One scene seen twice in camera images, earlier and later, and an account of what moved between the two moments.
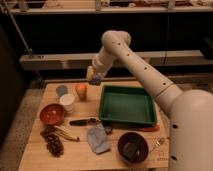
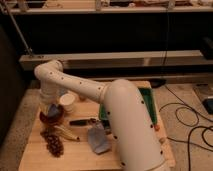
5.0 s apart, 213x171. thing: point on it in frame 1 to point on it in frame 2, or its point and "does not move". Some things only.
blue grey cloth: (98, 139) does not move
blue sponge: (96, 80) to (53, 111)
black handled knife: (83, 122) does not move
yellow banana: (66, 133) does not move
